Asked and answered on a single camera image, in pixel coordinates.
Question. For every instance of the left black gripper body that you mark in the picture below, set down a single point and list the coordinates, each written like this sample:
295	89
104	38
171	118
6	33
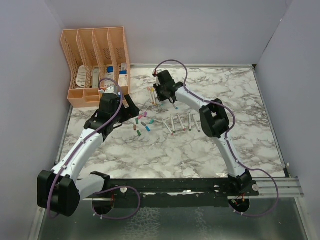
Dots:
125	114

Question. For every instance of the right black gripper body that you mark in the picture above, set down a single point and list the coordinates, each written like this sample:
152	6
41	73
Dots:
160	93

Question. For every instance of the dark green capped white marker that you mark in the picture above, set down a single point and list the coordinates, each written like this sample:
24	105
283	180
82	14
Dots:
172	124

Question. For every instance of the pink capped white marker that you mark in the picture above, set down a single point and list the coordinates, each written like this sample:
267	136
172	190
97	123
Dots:
166	125

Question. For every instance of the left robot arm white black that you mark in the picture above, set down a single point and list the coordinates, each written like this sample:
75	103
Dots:
59	190

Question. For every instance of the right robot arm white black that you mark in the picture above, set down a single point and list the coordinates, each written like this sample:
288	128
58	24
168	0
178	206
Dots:
214	123

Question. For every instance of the yellow capped white marker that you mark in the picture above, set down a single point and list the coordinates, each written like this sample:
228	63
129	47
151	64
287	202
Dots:
154	96

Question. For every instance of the white blue box in organizer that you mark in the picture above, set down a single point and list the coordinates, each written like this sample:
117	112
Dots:
109	75

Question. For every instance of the white device in organizer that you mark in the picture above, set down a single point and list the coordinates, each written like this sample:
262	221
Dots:
95	77

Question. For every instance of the white remote in organizer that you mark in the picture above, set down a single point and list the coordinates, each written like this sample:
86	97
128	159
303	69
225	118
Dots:
81	77

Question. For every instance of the peach plastic desk organizer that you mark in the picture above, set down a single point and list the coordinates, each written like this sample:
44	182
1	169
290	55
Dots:
92	54

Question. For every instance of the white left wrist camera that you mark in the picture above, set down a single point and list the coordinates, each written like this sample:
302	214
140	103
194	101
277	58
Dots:
109	90

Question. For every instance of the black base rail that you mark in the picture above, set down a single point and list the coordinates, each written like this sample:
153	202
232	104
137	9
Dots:
172	192

